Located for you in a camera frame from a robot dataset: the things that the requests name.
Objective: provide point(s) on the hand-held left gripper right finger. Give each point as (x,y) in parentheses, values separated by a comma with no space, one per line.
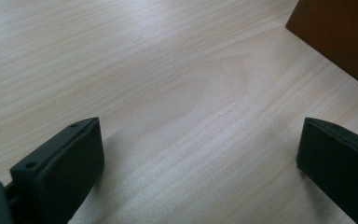
(338,165)

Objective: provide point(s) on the brown wooden box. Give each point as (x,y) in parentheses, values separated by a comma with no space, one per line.
(341,34)

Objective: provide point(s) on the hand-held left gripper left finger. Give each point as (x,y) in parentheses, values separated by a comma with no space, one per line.
(59,174)

